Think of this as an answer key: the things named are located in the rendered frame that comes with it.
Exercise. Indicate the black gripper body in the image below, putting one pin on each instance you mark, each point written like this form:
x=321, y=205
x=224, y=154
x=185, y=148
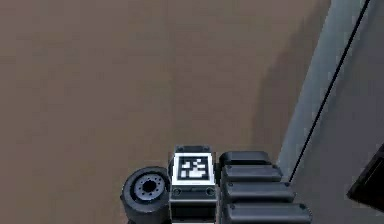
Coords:
x=146, y=196

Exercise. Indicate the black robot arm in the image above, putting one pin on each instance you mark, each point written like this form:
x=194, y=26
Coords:
x=256, y=193

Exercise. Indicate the grey door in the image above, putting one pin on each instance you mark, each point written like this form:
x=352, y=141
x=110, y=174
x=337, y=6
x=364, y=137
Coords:
x=336, y=110

